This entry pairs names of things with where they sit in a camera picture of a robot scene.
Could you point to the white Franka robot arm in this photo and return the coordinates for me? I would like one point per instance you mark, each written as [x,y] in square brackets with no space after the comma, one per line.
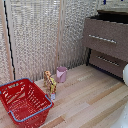
[126,74]

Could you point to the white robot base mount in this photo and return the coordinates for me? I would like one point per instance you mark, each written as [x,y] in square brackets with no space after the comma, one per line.
[121,118]

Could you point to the pink plastic cup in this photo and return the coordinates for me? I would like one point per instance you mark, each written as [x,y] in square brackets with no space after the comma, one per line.
[61,74]

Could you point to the brown drawer dresser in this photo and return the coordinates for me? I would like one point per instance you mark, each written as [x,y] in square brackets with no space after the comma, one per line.
[106,50]

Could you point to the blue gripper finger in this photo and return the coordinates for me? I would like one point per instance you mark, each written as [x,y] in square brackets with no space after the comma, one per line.
[104,1]

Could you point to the red basket with blue rim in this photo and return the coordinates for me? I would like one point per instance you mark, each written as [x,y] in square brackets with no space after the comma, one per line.
[23,101]

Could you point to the yellow toy giraffe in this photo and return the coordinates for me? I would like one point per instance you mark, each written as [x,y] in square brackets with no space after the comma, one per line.
[50,83]

